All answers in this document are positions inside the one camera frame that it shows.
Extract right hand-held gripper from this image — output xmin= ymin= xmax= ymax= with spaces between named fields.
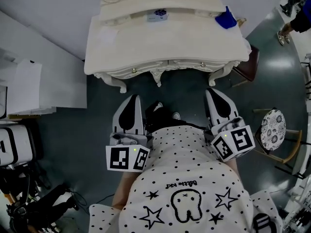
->
xmin=205 ymin=88 xmax=256 ymax=162

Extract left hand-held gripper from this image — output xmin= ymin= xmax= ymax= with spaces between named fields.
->
xmin=105 ymin=94 xmax=154 ymax=173

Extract person's right forearm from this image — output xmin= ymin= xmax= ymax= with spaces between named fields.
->
xmin=225 ymin=158 xmax=240 ymax=177

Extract person's left forearm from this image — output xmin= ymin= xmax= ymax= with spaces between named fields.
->
xmin=111 ymin=171 xmax=139 ymax=212

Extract white ornate dressing table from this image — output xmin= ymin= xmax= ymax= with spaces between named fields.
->
xmin=84 ymin=0 xmax=251 ymax=94

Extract black trousers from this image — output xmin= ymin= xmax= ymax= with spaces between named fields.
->
xmin=145 ymin=102 xmax=207 ymax=134

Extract dark brown stool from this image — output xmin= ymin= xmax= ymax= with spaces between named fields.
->
xmin=232 ymin=45 xmax=260 ymax=82

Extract floral round seat cushion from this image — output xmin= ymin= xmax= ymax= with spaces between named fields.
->
xmin=260 ymin=109 xmax=287 ymax=151

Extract white polka-dot shirt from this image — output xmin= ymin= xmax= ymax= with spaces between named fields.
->
xmin=88 ymin=125 xmax=284 ymax=233

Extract white paper sheet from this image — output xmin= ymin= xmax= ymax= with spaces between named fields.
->
xmin=101 ymin=28 xmax=120 ymax=46

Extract blue cloth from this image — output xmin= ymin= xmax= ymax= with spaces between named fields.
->
xmin=215 ymin=5 xmax=238 ymax=30

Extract white cabinet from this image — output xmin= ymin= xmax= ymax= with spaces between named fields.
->
xmin=6 ymin=58 xmax=57 ymax=116

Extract small box with blue print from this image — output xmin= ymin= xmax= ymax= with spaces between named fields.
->
xmin=146 ymin=8 xmax=169 ymax=23

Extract white case with black band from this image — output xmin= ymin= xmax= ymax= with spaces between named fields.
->
xmin=0 ymin=124 xmax=43 ymax=166

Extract black floor cable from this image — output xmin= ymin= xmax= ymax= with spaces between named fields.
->
xmin=70 ymin=190 xmax=115 ymax=213

